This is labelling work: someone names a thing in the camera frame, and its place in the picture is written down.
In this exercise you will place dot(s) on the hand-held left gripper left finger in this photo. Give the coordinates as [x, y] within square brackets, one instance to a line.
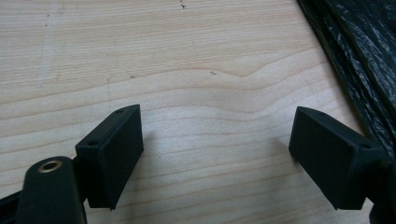
[112, 155]

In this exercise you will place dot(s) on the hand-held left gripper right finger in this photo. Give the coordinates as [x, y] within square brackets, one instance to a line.
[330, 161]

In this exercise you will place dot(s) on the black plastic garbage bag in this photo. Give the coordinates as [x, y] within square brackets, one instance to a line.
[367, 46]

